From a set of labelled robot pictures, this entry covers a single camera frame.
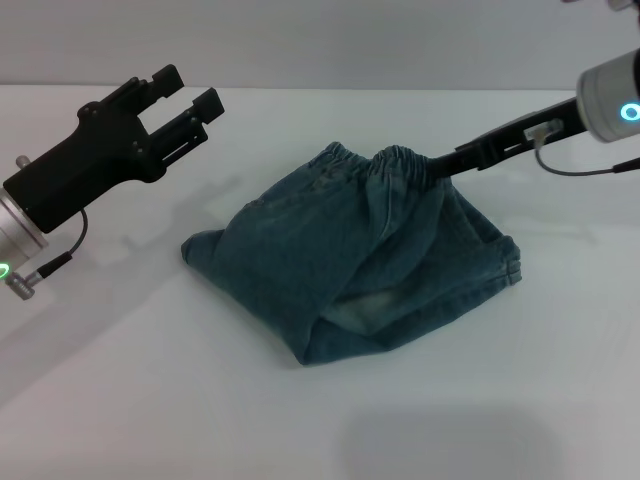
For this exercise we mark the blue denim shorts basketball print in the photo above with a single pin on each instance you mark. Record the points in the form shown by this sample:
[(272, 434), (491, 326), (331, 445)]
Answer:
[(350, 260)]

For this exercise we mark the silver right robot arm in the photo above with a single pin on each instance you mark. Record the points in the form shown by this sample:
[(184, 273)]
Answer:
[(612, 95)]

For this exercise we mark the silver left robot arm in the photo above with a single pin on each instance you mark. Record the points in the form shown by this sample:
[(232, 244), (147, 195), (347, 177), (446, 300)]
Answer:
[(17, 235)]

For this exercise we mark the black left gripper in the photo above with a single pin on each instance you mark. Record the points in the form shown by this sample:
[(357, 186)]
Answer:
[(90, 165)]

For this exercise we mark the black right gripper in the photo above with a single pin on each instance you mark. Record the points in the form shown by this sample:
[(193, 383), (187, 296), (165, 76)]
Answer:
[(520, 132)]

